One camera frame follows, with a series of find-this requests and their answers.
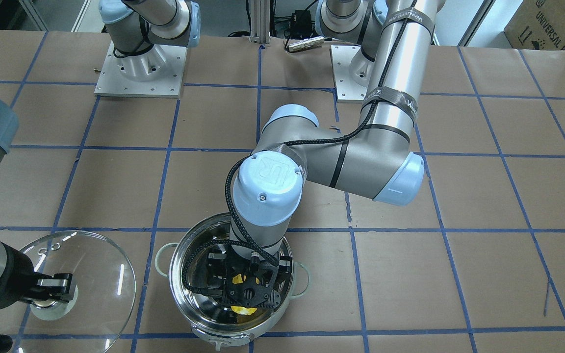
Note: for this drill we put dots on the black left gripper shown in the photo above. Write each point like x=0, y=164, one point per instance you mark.
x=215, y=267

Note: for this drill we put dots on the cardboard box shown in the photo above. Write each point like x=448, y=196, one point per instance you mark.
x=537, y=25

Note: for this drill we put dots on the glass pot lid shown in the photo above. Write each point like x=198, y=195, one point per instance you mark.
x=105, y=288

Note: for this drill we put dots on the silver metal connector plug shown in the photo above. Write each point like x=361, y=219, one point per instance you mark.
x=305, y=44

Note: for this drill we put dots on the steel pot pale green handles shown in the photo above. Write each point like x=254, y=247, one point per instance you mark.
x=220, y=325

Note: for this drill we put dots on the black power adapter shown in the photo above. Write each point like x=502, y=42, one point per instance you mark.
x=301, y=21

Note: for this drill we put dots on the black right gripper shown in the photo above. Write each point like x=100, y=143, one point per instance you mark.
x=12, y=270

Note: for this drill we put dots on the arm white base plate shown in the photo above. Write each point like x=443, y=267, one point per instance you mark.
x=157, y=74
x=352, y=71

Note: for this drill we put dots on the aluminium frame post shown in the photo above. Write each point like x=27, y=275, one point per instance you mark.
x=260, y=18

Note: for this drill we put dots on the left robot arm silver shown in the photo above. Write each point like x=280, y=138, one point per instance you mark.
x=374, y=161

